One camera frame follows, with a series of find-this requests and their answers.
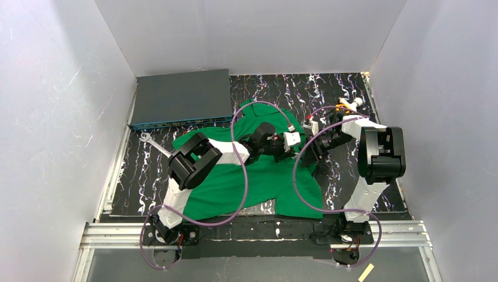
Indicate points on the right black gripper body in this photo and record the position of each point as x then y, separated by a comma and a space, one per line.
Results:
315, 148

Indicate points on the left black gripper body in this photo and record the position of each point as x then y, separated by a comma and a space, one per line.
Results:
281, 149

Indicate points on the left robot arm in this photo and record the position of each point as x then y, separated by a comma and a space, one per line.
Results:
190, 164

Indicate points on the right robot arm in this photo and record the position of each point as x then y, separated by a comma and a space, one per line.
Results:
380, 161

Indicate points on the green polo shirt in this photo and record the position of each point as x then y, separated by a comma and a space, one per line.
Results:
295, 190

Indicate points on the orange white toy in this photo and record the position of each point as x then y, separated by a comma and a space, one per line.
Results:
350, 106

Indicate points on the silver wrench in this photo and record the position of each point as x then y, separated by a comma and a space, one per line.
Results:
146, 137

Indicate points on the yellow tape strip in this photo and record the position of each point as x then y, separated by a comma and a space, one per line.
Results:
366, 272

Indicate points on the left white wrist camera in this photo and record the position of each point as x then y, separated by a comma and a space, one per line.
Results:
291, 138

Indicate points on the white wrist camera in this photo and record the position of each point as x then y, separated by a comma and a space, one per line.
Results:
291, 138
310, 127

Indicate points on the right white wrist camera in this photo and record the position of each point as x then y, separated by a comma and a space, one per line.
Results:
310, 127

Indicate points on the grey network switch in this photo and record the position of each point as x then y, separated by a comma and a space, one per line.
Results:
182, 99

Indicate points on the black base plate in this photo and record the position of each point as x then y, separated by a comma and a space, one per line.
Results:
261, 236

